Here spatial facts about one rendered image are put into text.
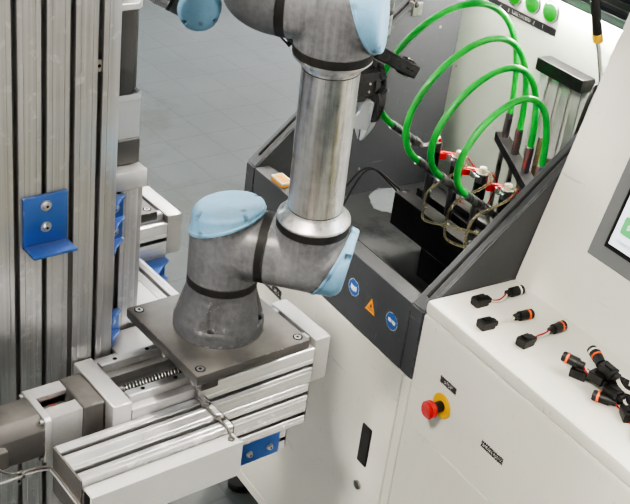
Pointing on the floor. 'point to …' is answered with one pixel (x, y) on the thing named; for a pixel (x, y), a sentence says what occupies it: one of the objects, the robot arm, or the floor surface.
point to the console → (520, 461)
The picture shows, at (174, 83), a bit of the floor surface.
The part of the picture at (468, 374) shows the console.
